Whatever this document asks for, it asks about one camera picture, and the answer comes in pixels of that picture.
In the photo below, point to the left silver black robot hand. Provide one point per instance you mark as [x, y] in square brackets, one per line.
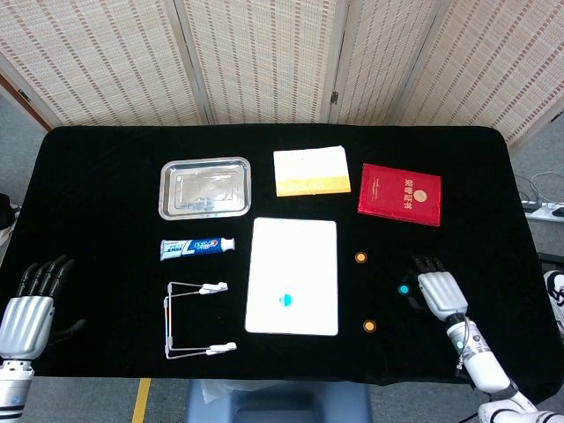
[24, 326]

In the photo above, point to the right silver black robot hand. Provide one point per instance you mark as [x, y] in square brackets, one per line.
[440, 293]

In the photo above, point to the blue disc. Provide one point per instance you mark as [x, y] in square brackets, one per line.
[403, 289]
[285, 299]

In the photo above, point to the orange disc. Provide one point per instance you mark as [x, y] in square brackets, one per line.
[361, 257]
[369, 325]

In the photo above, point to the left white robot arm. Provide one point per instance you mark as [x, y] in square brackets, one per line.
[13, 392]

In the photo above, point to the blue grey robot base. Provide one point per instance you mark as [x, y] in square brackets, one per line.
[273, 403]

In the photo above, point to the red certificate book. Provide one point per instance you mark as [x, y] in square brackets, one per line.
[396, 194]

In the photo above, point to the black object at table side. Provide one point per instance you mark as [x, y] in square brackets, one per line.
[5, 216]

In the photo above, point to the white black sneaker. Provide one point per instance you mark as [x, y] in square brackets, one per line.
[556, 299]

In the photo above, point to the white power strip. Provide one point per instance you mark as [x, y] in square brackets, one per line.
[546, 213]

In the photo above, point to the white magnetic board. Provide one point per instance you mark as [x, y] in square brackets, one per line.
[291, 260]

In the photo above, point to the black tablecloth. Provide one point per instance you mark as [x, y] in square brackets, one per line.
[110, 198]

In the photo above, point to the white yellow Lexicon booklet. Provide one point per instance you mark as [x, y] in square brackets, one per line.
[308, 167]

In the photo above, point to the blue white toothpaste tube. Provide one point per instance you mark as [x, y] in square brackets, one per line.
[194, 248]

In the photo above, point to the metal screen hinge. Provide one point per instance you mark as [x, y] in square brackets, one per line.
[334, 97]

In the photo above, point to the stainless steel rectangular tray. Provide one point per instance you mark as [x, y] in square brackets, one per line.
[205, 189]

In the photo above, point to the woven folding screen panel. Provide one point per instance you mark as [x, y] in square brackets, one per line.
[88, 57]
[493, 57]
[264, 57]
[379, 57]

